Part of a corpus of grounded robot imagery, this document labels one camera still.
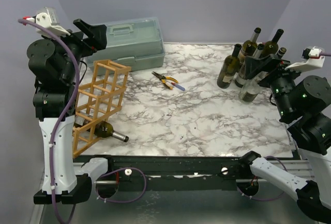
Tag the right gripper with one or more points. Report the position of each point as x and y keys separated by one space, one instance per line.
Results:
x=270 y=72

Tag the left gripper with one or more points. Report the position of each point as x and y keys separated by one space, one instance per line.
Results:
x=96 y=37

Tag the green bottle silver neck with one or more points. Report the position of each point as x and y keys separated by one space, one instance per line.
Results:
x=241 y=78

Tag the dark green wine bottle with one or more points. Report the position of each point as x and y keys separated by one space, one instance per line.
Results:
x=229 y=68

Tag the brown label wine bottle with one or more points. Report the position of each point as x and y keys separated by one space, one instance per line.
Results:
x=249 y=46

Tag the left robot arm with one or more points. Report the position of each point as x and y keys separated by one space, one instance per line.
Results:
x=54 y=62

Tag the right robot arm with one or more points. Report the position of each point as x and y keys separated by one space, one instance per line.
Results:
x=300 y=106

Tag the clear glass bottle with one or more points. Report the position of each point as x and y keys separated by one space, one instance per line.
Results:
x=250 y=90

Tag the green bottle back right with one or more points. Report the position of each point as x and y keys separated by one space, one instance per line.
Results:
x=271 y=46

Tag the small dark cap bottle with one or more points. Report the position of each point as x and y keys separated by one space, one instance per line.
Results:
x=281 y=52

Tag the wooden wine rack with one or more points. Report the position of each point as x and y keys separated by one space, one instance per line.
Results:
x=98 y=100

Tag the bottle in rack bottom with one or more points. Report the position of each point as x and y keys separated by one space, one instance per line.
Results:
x=102 y=129

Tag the green plastic toolbox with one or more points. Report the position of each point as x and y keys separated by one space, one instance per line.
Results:
x=137 y=43

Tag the blue red screwdriver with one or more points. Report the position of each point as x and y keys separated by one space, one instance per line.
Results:
x=178 y=86

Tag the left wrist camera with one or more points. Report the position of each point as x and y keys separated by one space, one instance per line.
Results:
x=48 y=19

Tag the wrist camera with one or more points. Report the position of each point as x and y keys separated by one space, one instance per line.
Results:
x=312 y=59
x=48 y=19

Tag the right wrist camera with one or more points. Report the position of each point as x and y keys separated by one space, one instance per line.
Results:
x=312 y=59

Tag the yellow handled pliers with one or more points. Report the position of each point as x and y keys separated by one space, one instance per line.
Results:
x=164 y=79

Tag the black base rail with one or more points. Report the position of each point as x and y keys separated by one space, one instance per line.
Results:
x=162 y=173

